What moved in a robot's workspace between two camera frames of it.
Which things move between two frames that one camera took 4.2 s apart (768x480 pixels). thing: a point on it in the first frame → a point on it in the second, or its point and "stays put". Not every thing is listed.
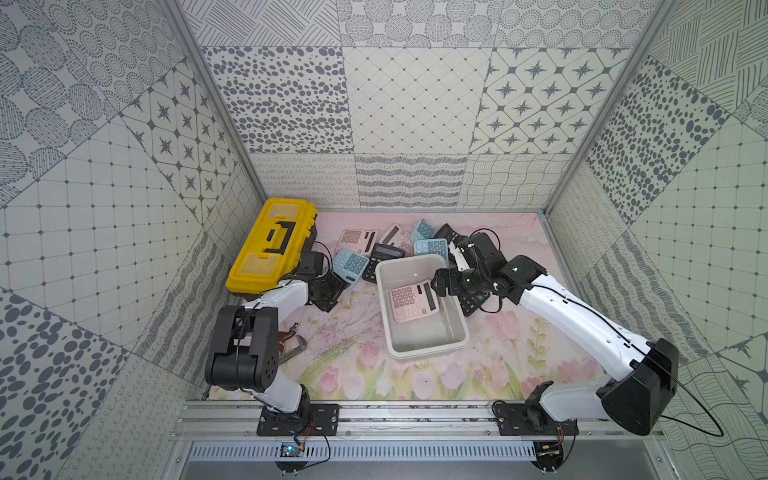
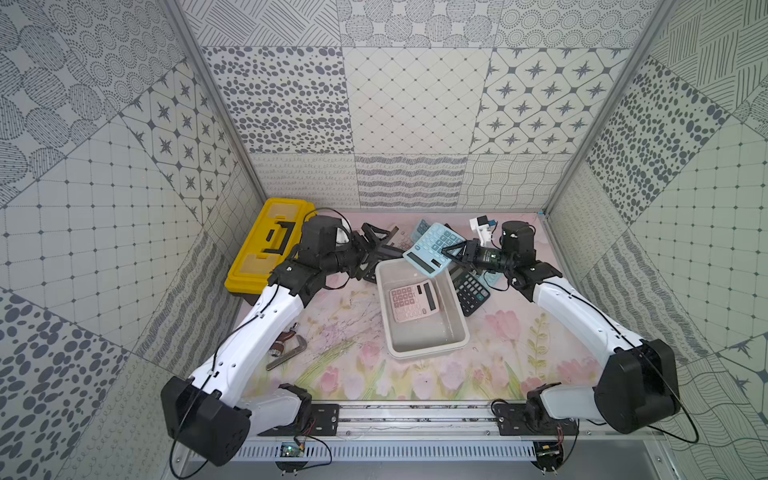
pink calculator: (413, 301) stays put
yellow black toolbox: (284, 229) stays put
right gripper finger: (445, 278) → (467, 251)
